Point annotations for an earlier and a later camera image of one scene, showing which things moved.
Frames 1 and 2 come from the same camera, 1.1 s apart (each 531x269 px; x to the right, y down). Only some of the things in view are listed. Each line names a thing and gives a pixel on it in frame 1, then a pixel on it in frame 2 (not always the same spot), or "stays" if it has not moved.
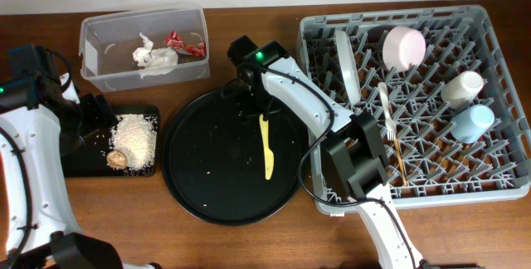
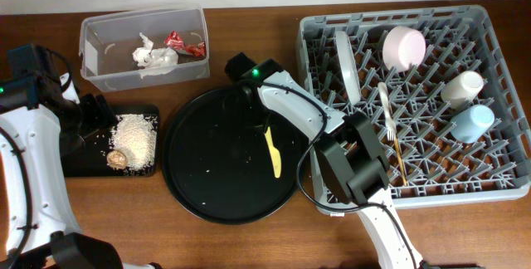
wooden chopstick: x=401 y=161 stays
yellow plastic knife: x=269 y=157 -> x=274 y=153
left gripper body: x=85 y=118 stays
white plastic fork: x=391 y=129 stays
